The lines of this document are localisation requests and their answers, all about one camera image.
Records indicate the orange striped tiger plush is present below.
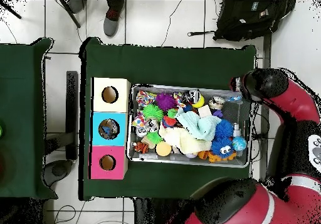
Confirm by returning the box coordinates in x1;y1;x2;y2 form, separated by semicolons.
134;142;150;154

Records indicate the clear plastic bottle blue label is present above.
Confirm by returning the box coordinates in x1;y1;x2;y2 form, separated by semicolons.
98;119;120;139

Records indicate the clear mesh bin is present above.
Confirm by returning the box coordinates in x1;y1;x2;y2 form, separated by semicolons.
126;83;253;169

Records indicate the wooden box with three holes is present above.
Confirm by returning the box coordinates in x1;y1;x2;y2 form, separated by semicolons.
88;77;132;179

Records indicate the crushed black can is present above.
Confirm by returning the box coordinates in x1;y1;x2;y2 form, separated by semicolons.
182;89;201;103

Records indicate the mint green cloth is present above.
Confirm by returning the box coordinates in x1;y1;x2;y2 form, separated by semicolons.
175;108;223;142

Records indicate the blue fuzzy toy with eyes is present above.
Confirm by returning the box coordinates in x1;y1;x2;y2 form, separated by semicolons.
210;119;238;159

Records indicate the dark green table cloth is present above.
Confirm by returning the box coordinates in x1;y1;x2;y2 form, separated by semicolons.
0;38;58;200
78;36;257;206

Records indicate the black backpack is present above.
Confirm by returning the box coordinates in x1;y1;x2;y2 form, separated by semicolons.
213;0;297;42

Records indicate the purple spiky rubber ball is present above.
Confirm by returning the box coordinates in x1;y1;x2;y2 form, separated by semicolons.
155;92;177;111

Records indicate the cream cloth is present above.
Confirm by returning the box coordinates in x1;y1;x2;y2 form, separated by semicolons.
159;127;213;157

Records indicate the green spiky rubber ball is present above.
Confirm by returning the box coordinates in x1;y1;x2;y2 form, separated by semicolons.
142;104;164;122

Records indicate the person's foot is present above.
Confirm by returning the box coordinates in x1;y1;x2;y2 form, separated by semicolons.
103;0;125;37
68;0;88;14

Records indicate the black standing panel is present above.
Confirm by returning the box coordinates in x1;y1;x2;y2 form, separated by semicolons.
65;70;79;161

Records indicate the black tripod leg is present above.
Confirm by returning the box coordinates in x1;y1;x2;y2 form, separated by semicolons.
58;0;82;29
0;0;22;19

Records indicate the grey stand foot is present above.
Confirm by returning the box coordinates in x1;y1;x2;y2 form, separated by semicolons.
41;159;74;188

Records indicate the black floor cable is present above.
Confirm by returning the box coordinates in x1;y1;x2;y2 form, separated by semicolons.
251;132;274;142

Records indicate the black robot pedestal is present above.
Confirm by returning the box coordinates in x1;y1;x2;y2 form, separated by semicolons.
132;197;199;224

